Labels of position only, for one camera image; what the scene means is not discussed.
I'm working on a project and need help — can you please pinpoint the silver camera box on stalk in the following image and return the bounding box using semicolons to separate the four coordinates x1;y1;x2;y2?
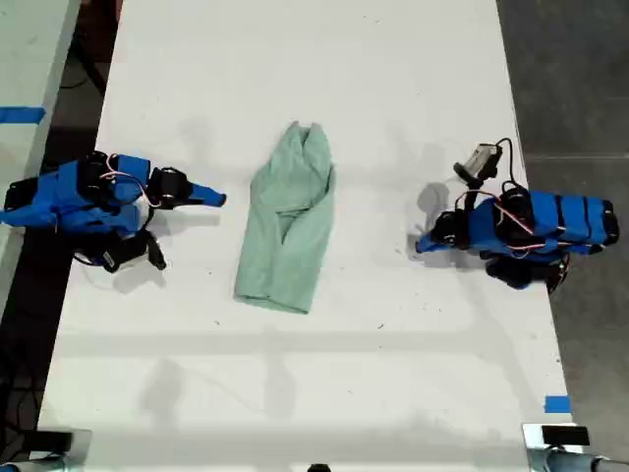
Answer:
452;143;503;212

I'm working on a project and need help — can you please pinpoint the small black box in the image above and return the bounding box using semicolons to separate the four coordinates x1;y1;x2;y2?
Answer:
25;430;75;454
541;426;592;446

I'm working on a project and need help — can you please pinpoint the metal clamp plate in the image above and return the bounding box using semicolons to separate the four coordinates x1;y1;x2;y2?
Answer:
521;422;592;472
28;427;94;468

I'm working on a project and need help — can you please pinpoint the black floor cable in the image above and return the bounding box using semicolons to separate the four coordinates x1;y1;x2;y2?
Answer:
61;27;108;95

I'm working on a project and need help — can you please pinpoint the black camera cable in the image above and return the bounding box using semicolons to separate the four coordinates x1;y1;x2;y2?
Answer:
72;249;107;269
492;137;515;184

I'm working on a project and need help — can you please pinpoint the black camera box on stalk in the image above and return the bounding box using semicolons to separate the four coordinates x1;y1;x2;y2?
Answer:
100;229;168;274

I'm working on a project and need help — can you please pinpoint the grey metal pipe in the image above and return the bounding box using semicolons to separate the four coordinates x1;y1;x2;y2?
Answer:
530;447;629;472
0;454;70;472

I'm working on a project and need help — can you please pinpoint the long blue tape strip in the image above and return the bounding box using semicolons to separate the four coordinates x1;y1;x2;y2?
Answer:
0;105;48;125

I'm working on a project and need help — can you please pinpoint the pale green T-shirt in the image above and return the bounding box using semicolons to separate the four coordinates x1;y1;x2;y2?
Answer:
233;121;338;317

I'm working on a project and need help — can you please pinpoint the pale side table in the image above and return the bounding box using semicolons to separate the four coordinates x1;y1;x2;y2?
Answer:
0;0;83;321

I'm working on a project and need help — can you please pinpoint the short blue tape strip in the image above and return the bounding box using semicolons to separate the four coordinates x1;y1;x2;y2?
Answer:
543;394;573;415

